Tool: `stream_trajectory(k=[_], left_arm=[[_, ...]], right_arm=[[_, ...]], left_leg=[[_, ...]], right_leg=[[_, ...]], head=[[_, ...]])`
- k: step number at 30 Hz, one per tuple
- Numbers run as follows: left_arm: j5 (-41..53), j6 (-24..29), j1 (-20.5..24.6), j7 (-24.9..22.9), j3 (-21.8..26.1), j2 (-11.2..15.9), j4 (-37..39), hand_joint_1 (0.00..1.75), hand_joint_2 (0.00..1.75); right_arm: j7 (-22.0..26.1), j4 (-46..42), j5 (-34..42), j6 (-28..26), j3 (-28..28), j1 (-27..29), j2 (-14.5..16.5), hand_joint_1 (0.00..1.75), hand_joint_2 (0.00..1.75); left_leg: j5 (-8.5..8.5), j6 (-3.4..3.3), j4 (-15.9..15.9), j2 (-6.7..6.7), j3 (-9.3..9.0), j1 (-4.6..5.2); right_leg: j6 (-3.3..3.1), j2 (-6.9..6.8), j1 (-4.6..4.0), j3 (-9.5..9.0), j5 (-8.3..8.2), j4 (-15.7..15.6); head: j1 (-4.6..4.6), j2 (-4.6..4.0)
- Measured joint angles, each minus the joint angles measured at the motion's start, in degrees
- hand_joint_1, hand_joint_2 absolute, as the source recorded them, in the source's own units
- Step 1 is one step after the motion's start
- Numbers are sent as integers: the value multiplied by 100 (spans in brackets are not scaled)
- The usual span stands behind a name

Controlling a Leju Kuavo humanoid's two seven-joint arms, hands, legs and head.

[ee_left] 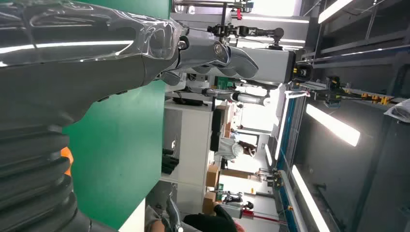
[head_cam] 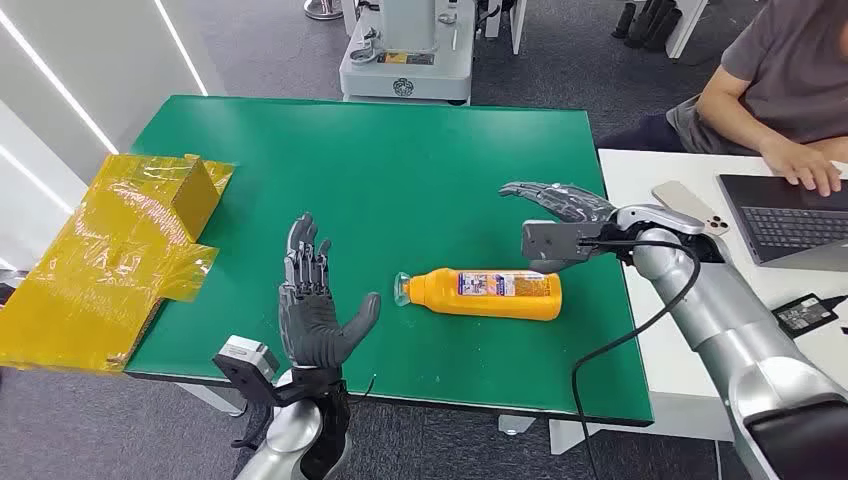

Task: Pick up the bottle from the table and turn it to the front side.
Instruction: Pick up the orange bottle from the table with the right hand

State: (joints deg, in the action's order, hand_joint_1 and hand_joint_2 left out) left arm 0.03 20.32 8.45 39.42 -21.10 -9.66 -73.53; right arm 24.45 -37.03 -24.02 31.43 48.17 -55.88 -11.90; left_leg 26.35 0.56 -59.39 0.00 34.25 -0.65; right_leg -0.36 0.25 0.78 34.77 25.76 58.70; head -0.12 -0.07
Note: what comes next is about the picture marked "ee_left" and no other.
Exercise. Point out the orange plastic bottle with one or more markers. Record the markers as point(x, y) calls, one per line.
point(67, 155)

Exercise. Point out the person in white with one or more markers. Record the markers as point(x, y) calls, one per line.
point(232, 150)

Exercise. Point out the brown cardboard box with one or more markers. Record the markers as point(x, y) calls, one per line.
point(212, 176)
point(209, 203)

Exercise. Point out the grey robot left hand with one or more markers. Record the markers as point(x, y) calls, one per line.
point(80, 64)

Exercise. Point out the white desk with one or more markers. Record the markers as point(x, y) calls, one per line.
point(192, 144)

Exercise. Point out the ceiling light strip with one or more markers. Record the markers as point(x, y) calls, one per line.
point(309, 200)
point(333, 9)

